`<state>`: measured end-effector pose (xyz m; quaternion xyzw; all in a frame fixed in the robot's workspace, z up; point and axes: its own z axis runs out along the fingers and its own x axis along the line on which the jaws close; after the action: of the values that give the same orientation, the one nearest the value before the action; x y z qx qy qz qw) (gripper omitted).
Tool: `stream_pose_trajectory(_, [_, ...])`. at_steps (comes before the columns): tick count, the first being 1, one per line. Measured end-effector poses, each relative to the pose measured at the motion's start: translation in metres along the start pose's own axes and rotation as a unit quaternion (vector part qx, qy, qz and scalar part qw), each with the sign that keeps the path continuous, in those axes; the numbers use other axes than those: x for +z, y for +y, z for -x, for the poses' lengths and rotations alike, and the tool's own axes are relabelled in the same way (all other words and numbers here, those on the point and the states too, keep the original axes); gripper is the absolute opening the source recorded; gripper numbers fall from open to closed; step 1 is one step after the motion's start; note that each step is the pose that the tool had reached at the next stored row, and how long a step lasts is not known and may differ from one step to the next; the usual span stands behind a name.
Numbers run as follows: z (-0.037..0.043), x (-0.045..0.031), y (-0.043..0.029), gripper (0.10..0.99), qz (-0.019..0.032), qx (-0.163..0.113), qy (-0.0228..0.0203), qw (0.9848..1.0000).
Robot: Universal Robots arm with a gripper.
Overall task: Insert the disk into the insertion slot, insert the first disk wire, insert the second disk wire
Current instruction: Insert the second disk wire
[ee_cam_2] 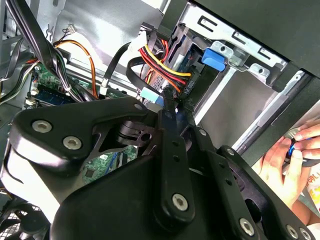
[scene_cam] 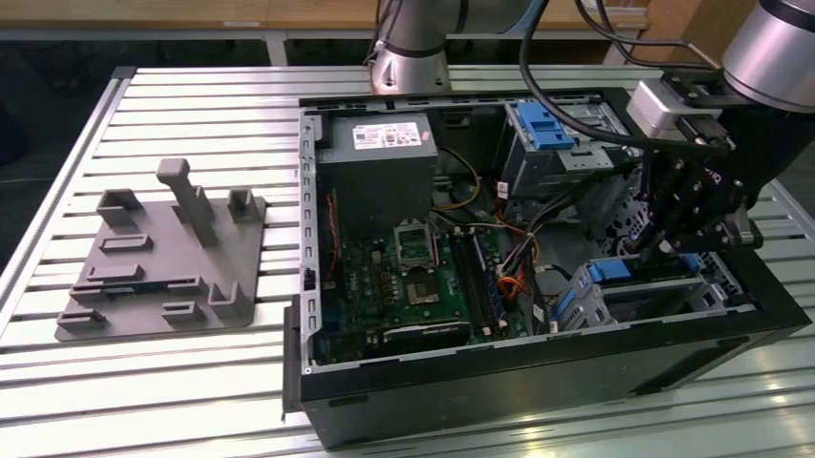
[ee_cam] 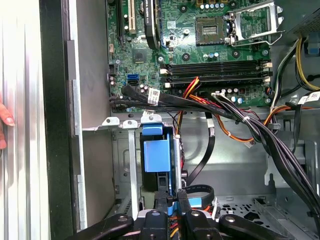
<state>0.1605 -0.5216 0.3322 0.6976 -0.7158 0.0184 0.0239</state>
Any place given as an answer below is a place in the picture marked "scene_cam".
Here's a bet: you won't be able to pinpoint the black RAM slot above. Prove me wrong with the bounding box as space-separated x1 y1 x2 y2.
452 227 492 335
460 228 500 333
448 228 484 335
465 227 509 331

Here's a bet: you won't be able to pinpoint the yellow power wires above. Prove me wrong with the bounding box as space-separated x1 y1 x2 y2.
431 146 480 211

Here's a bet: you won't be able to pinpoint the grey power supply unit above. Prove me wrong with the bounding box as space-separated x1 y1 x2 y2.
316 113 439 242

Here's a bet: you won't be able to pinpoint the orange red wire harness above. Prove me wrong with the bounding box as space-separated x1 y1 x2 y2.
495 231 541 306

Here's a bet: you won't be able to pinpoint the black graphics card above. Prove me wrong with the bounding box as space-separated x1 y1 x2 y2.
380 322 472 353

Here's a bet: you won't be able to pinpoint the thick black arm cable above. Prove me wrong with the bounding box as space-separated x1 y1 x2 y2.
519 0 731 154

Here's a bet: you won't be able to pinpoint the wooden desk white frame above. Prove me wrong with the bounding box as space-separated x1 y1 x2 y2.
0 0 676 68

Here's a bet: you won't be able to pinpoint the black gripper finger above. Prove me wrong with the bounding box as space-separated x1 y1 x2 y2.
635 147 701 263
660 199 765 255

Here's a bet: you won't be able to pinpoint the dark RAM stick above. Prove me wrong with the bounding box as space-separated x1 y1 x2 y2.
100 283 173 295

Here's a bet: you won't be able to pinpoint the metal socket cover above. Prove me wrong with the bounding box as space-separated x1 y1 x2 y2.
392 219 439 262

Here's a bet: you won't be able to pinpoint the silver disk bay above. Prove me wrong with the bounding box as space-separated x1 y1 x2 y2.
548 238 763 335

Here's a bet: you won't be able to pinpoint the black wire bundle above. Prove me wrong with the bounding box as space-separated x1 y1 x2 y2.
499 161 637 287

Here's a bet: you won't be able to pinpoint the green motherboard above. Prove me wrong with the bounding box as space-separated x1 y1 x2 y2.
317 217 529 366

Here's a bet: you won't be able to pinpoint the blue drive cage latch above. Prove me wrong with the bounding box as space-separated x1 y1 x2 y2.
516 102 577 150

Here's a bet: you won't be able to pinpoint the grey parts rack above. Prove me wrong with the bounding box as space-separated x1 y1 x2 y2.
53 156 268 343

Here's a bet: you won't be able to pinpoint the CPU socket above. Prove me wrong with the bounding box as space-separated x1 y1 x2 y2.
401 279 445 307

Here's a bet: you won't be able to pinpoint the hard disk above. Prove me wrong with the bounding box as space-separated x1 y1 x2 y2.
588 257 701 288

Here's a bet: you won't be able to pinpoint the black PC case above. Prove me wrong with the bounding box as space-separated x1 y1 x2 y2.
279 85 813 452

